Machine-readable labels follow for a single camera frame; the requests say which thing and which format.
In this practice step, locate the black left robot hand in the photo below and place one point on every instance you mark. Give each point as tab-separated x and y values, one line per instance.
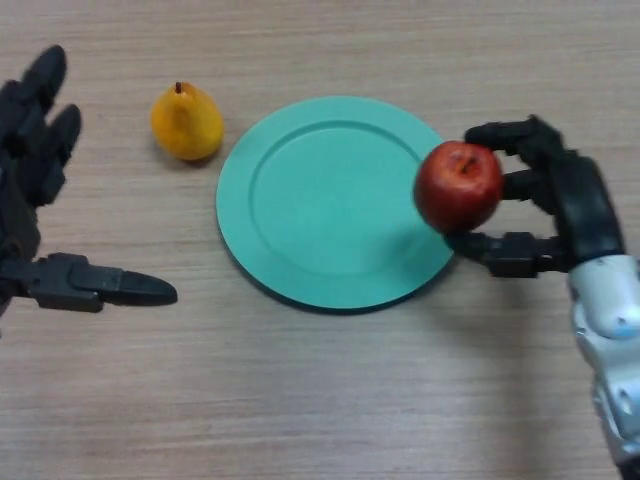
20	190

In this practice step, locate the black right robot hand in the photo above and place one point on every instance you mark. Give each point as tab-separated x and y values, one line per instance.
585	210

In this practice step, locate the red apple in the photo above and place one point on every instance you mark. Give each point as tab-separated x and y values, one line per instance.
457	192

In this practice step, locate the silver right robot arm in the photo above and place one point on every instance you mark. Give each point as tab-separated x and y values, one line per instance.
610	325

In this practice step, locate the green round plate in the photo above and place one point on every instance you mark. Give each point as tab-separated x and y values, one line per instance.
325	210

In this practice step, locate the yellow pear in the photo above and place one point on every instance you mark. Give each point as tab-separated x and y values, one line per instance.
187	127

